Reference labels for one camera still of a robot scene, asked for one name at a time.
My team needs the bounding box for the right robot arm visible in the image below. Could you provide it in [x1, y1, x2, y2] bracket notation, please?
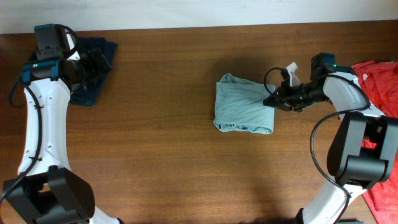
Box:
[263, 53, 397, 223]

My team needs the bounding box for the folded dark navy garment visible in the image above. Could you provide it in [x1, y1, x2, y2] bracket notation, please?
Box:
[27, 36, 119, 107]

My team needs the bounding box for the red t-shirt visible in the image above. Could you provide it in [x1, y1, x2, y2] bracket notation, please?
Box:
[350, 60, 398, 224]

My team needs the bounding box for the light blue t-shirt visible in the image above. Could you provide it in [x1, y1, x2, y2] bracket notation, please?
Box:
[213, 73, 275, 134]

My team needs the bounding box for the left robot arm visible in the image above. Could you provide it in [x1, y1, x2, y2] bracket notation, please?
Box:
[1, 24, 121, 224]

